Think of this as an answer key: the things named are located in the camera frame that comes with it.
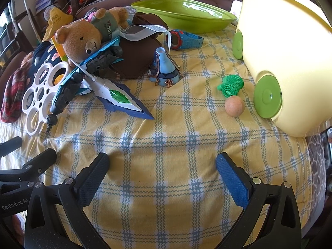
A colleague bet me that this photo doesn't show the brown leather pouch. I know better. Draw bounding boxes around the brown leather pouch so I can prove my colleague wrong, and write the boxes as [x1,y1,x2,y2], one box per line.
[111,12,169,79]

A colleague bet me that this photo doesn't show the small teddy bear green shirt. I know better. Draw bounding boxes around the small teddy bear green shirt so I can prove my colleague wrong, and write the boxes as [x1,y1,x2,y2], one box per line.
[87,6,129,42]

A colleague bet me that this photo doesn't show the yellow storage bin green wheels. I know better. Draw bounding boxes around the yellow storage bin green wheels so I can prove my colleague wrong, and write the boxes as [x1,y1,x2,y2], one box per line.
[232,0,332,137]

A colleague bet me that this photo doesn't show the blue digital watch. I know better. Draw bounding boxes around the blue digital watch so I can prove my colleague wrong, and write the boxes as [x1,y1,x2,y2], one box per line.
[168,29,204,51]

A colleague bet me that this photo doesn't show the green spiral toy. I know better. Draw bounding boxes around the green spiral toy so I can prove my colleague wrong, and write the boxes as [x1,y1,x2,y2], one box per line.
[217,75,245,97]

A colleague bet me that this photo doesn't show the grey satin ribbon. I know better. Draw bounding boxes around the grey satin ribbon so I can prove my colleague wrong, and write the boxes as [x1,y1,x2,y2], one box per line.
[121,24,172,50]

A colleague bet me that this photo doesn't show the white curved rod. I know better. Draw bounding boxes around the white curved rod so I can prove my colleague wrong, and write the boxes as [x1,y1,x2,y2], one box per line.
[22,0,40,37]

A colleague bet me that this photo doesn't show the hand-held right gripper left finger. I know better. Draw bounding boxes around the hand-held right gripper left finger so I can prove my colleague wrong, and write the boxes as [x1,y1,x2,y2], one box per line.
[24,153,115,249]

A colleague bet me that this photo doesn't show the dark wooden chair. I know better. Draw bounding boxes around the dark wooden chair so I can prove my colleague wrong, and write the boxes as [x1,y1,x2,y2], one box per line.
[0,2,35,66]

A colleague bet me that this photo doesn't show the white plastic ring tray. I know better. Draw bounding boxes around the white plastic ring tray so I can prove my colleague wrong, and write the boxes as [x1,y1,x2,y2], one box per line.
[21,61,71,136]

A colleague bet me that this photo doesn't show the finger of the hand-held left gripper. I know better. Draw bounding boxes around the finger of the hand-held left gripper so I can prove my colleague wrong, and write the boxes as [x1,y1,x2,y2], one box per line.
[0,148,57,188]
[0,136,23,156]

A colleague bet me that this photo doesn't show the purple printed box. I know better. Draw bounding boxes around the purple printed box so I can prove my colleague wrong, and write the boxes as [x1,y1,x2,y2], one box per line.
[35,0,60,13]

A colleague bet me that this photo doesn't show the peach ball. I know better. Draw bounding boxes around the peach ball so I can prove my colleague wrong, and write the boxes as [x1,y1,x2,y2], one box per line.
[225,95,245,116]

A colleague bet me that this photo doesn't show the colourful snake cube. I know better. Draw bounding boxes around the colourful snake cube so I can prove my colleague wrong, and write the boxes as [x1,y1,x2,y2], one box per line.
[51,37,68,61]

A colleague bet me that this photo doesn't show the large brown teddy bear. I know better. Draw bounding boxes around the large brown teddy bear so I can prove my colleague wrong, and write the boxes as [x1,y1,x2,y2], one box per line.
[55,19,102,68]

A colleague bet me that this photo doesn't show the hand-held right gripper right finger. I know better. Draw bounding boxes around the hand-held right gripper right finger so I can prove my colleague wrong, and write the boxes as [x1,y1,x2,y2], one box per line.
[211,153,303,249]

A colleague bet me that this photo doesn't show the grey patterned cloth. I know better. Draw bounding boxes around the grey patterned cloth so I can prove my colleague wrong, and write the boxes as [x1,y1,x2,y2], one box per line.
[306,132,330,213]

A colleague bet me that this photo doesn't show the green oval plastic basin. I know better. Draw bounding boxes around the green oval plastic basin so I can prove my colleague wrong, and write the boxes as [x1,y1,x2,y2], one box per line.
[130,0,238,32]

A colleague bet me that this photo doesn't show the red plaid drawstring pouch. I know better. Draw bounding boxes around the red plaid drawstring pouch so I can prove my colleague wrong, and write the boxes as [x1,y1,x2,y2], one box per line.
[0,67,28,123]

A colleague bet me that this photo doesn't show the yellow checked tablecloth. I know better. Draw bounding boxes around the yellow checked tablecloth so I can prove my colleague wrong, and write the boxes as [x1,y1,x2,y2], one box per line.
[0,23,312,249]

